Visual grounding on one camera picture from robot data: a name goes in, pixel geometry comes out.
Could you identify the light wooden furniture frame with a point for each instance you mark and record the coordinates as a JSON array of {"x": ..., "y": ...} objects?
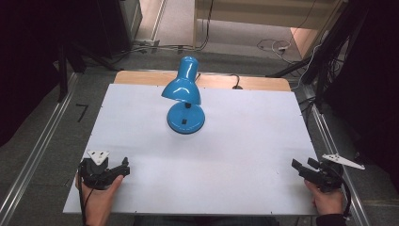
[{"x": 266, "y": 14}]

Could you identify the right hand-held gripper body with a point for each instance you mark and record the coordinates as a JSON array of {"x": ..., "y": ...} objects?
[{"x": 329, "y": 177}]

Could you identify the person's left hand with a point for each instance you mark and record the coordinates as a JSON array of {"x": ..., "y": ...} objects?
[{"x": 97, "y": 201}]

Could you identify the black tripod stand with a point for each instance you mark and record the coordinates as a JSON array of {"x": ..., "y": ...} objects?
[{"x": 326, "y": 59}]

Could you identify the blue desk lamp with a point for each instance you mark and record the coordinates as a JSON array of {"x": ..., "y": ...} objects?
[{"x": 183, "y": 89}]

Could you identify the person's right hand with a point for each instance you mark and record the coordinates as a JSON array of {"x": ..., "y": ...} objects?
[{"x": 327, "y": 202}]

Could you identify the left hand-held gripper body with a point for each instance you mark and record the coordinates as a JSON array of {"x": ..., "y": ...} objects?
[{"x": 94, "y": 172}]

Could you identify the wooden table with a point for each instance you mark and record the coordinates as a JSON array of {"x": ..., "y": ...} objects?
[{"x": 266, "y": 84}]

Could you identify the aluminium floor rail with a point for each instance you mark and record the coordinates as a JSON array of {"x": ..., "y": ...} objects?
[
  {"x": 34, "y": 157},
  {"x": 338, "y": 147}
]

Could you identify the dark cabinet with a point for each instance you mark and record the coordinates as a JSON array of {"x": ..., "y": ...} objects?
[{"x": 119, "y": 25}]

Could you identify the white board sheet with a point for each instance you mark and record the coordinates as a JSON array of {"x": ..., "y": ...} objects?
[{"x": 219, "y": 163}]

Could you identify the grey power strip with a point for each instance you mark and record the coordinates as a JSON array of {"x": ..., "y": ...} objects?
[{"x": 146, "y": 43}]

